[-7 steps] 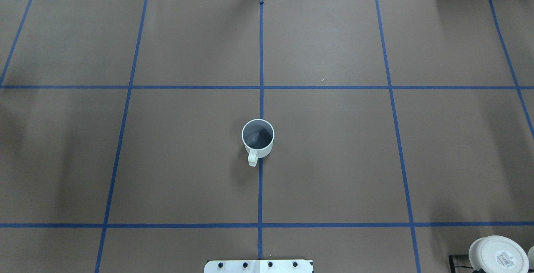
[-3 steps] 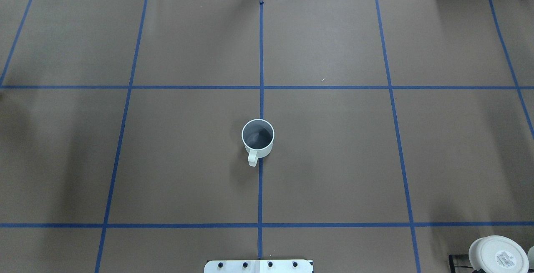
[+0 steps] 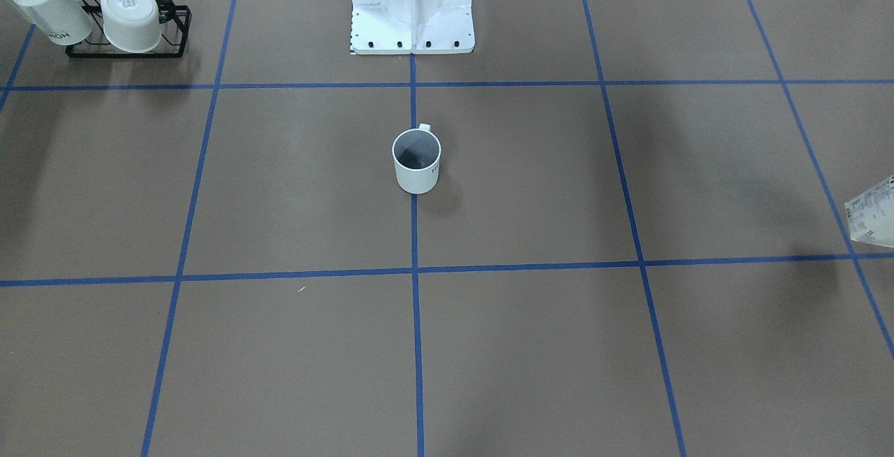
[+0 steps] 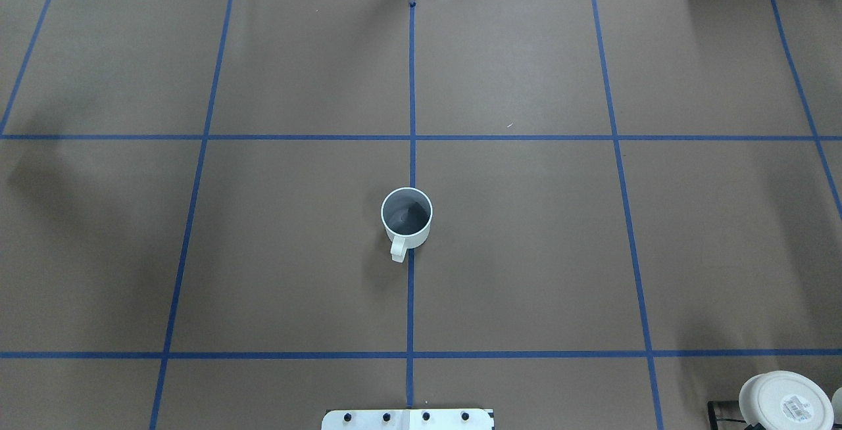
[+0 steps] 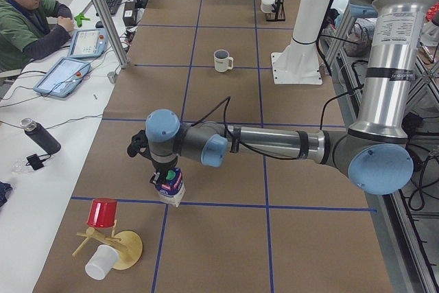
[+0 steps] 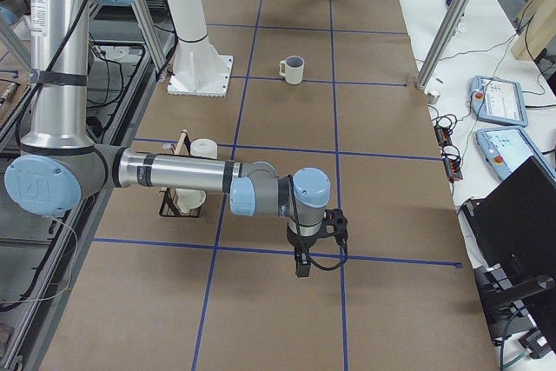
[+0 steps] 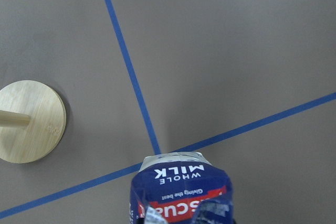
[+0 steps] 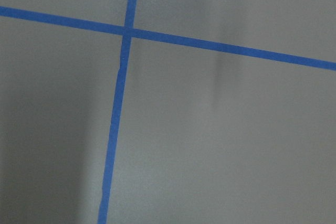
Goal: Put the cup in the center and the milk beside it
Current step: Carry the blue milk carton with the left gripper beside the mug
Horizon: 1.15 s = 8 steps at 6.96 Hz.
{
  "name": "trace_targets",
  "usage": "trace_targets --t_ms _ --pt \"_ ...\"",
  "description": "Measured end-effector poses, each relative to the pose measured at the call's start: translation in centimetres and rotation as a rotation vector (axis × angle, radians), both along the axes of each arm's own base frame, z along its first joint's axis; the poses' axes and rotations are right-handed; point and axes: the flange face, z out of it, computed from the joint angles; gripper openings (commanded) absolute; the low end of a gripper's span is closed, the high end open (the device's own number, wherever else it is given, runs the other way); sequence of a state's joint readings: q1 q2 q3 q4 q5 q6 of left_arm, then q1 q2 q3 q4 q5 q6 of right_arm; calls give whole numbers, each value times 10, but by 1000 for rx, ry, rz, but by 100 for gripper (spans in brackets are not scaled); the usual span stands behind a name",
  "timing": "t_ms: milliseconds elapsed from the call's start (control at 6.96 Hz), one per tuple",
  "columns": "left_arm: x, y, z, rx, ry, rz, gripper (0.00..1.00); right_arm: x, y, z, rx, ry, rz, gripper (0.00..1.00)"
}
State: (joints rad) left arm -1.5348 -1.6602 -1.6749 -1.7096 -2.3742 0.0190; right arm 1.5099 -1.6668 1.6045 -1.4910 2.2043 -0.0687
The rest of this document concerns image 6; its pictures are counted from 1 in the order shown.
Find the white upside-down mug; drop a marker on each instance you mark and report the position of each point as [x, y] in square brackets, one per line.
[204, 147]

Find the teach pendant far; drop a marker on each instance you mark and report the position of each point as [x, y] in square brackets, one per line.
[498, 101]

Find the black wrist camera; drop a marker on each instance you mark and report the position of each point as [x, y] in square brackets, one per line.
[336, 226]

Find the teach pendant near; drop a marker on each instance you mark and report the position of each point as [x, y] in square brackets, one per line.
[505, 149]

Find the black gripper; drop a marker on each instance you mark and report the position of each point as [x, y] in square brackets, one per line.
[302, 243]

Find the white mug dark interior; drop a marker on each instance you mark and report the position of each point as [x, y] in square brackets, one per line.
[291, 69]

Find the black laptop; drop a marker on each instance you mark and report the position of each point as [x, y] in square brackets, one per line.
[514, 227]

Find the black wire mug rack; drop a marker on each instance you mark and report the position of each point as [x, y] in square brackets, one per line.
[168, 207]

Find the white camera pedestal column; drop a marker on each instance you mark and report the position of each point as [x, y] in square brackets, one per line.
[198, 68]

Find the teach pendant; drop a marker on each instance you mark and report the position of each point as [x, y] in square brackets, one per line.
[505, 149]
[498, 101]

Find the white mug with handle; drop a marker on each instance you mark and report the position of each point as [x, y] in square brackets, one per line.
[189, 199]

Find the aluminium frame post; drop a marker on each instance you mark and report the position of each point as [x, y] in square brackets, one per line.
[440, 42]

